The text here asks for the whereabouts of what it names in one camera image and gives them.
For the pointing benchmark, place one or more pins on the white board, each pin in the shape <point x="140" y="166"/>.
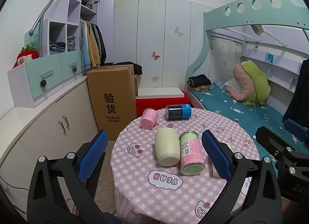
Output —
<point x="159" y="92"/>

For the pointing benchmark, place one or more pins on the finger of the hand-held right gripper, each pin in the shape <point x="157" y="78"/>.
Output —
<point x="295" y="128"/>
<point x="265" y="137"/>

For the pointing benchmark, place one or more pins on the beige butterfly sticker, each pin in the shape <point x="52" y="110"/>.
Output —
<point x="179" y="31"/>

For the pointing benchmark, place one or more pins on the grey metal handrail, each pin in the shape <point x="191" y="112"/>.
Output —
<point x="52" y="2"/>

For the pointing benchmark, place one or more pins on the white low cabinet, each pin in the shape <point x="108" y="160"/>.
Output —
<point x="48" y="129"/>

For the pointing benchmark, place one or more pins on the green and pink can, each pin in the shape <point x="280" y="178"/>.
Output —
<point x="192" y="153"/>

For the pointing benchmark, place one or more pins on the pinecone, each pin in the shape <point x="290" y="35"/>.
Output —
<point x="74" y="69"/>
<point x="43" y="83"/>

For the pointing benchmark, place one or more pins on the tall cardboard box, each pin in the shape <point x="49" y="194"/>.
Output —
<point x="111" y="93"/>

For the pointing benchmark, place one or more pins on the dark hanging clothes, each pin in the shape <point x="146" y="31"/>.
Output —
<point x="101" y="42"/>

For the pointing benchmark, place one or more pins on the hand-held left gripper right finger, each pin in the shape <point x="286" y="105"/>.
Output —
<point x="216" y="156"/>

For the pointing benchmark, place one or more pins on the dark blue can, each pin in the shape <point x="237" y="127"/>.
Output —
<point x="177" y="112"/>

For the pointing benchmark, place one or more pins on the dark hanging garment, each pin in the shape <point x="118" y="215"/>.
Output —
<point x="298" y="93"/>

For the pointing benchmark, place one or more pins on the turquoise drawer unit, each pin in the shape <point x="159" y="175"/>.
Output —
<point x="33" y="76"/>

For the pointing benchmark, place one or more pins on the folded jeans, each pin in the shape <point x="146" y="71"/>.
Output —
<point x="57" y="47"/>

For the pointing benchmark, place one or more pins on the pink cup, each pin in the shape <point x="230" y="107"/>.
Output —
<point x="148" y="117"/>

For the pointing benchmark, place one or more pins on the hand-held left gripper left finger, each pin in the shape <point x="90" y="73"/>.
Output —
<point x="93" y="153"/>

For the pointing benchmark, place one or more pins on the lilac stepped shelf unit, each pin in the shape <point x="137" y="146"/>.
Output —
<point x="72" y="4"/>

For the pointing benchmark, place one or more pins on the red strawberry plush toy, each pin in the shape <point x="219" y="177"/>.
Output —
<point x="25" y="57"/>

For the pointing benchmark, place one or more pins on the pink checked tablecloth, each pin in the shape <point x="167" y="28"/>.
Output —
<point x="144" y="156"/>

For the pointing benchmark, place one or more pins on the cream cup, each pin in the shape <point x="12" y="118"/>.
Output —
<point x="166" y="146"/>

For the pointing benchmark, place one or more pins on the light blue jacket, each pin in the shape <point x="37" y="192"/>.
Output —
<point x="84" y="45"/>

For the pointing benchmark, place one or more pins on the yellow jacket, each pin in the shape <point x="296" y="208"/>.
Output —
<point x="93" y="45"/>

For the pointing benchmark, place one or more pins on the white wardrobe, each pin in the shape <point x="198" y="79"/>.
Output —
<point x="154" y="33"/>

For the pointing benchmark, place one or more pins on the red storage box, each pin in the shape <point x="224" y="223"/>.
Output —
<point x="154" y="106"/>

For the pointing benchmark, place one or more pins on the teal printed bedsheet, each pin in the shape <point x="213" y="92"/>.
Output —
<point x="227" y="110"/>

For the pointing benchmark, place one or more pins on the turquoise bunk bed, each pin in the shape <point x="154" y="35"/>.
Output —
<point x="207" y="33"/>

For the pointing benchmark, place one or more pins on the white cup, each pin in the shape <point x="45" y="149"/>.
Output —
<point x="214" y="169"/>

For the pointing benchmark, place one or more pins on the pink butterfly sticker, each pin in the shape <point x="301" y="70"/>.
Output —
<point x="155" y="55"/>

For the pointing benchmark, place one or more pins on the folded dark clothes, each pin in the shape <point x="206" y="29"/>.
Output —
<point x="199" y="82"/>

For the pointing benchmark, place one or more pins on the pink pillow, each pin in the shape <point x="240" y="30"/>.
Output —
<point x="239" y="81"/>

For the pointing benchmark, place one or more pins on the beige hanging pouch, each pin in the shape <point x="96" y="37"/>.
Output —
<point x="257" y="30"/>

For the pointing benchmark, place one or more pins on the folded grey clothes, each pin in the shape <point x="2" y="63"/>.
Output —
<point x="71" y="43"/>

